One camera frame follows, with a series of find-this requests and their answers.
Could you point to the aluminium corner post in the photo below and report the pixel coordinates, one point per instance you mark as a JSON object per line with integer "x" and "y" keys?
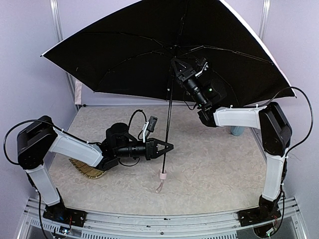
{"x": 59, "y": 35}
{"x": 264, "y": 19}

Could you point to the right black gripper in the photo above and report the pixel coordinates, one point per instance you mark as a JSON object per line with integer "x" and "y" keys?
{"x": 186, "y": 74}

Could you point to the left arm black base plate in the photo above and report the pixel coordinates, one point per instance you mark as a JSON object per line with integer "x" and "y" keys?
{"x": 62, "y": 214}

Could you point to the right aluminium corner post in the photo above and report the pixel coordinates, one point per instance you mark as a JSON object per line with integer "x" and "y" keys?
{"x": 264, "y": 19}

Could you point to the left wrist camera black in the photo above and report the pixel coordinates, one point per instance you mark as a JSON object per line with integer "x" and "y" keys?
{"x": 152, "y": 122}

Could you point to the aluminium front rail frame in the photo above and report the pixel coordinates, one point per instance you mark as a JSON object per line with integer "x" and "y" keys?
{"x": 233, "y": 224}

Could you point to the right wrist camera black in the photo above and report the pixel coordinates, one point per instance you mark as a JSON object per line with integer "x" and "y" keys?
{"x": 201, "y": 64}

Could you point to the light blue paper cup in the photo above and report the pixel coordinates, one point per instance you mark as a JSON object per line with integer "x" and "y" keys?
{"x": 237, "y": 130}

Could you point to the woven bamboo tray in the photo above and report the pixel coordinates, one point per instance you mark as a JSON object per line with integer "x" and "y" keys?
{"x": 86, "y": 170}

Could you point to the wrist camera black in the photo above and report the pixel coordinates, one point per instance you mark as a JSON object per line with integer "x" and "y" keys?
{"x": 152, "y": 122}
{"x": 201, "y": 64}

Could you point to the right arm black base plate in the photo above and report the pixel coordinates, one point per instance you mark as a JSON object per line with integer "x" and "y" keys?
{"x": 258, "y": 215}

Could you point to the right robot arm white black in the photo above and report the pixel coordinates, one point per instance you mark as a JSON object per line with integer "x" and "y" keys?
{"x": 269, "y": 119}

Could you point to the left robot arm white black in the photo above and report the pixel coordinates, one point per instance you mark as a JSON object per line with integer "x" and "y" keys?
{"x": 42, "y": 136}

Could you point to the left aluminium corner post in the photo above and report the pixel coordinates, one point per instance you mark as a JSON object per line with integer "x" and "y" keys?
{"x": 59, "y": 35}

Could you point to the pink and black folding umbrella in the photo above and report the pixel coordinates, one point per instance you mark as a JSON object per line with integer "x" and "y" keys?
{"x": 129, "y": 53}

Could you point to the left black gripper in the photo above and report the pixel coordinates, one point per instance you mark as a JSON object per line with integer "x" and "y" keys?
{"x": 150, "y": 149}

